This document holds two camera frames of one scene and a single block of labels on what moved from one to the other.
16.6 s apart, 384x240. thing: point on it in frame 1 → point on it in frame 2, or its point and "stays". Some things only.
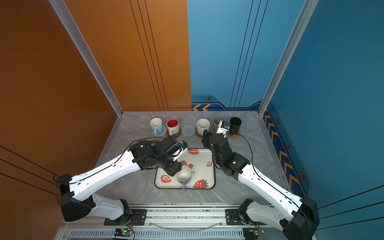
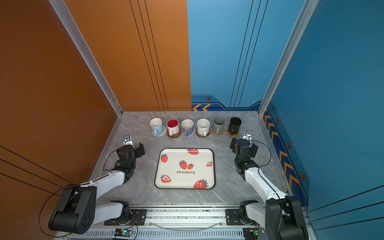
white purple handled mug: (184, 175) → (187, 126)
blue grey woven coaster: (188, 131) stays
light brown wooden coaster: (175, 135) stays
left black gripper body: (170, 164) → (133, 167)
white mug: (202, 124) stays
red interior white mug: (173, 125) stays
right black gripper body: (208, 144) → (237, 161)
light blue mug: (156, 124) stays
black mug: (235, 125) stays
